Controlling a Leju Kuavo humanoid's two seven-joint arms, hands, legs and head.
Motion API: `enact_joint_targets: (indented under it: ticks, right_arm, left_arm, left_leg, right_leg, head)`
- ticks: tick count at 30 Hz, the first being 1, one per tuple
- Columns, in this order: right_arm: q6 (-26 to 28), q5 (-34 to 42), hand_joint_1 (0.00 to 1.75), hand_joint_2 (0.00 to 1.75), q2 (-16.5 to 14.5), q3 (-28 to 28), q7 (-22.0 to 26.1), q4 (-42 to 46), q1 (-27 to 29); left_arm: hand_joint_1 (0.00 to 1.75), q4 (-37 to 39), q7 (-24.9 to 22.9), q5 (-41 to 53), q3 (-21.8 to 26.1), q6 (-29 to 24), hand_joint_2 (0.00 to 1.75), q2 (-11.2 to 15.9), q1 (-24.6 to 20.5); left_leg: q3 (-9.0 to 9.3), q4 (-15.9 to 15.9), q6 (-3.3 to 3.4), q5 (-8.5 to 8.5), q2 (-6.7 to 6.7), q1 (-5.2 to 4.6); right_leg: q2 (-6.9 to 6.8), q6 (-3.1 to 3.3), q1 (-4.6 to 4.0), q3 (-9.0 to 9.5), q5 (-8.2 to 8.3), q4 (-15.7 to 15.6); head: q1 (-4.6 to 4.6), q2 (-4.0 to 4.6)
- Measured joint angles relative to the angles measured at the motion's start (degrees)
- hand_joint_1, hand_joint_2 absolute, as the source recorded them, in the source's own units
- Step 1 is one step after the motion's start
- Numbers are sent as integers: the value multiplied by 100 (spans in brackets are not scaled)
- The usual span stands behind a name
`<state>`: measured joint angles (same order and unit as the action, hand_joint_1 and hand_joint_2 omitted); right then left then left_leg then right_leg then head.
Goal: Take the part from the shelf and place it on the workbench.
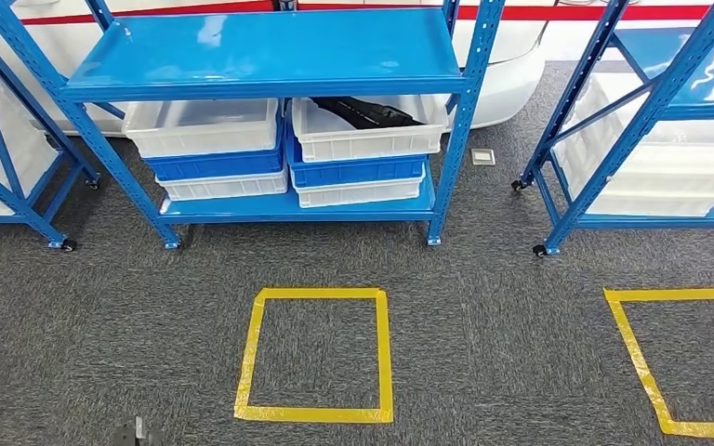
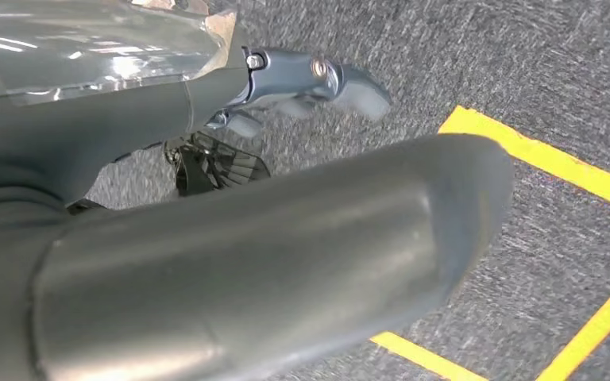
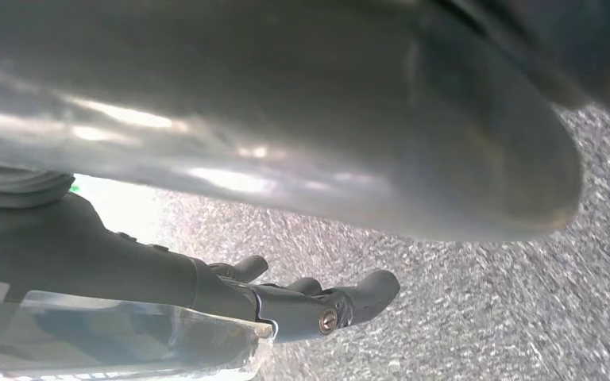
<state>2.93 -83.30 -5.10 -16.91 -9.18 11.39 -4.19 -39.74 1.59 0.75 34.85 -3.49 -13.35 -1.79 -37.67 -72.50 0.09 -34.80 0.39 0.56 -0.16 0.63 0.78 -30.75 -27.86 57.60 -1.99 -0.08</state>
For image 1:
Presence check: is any blue plastic crate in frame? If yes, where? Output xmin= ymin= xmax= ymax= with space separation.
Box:
xmin=284 ymin=123 xmax=429 ymax=189
xmin=142 ymin=138 xmax=287 ymax=183

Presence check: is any black plastic piece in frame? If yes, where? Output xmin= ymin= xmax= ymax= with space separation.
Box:
xmin=311 ymin=96 xmax=426 ymax=130

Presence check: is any yellow floor tape square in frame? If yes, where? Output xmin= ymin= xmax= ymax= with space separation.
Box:
xmin=233 ymin=287 xmax=395 ymax=426
xmin=602 ymin=287 xmax=714 ymax=439

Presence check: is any white car with red stripe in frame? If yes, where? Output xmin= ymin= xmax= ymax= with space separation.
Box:
xmin=0 ymin=0 xmax=714 ymax=137

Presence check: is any large white plastic crate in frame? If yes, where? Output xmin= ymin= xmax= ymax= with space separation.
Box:
xmin=550 ymin=138 xmax=714 ymax=217
xmin=0 ymin=83 xmax=60 ymax=216
xmin=578 ymin=72 xmax=714 ymax=149

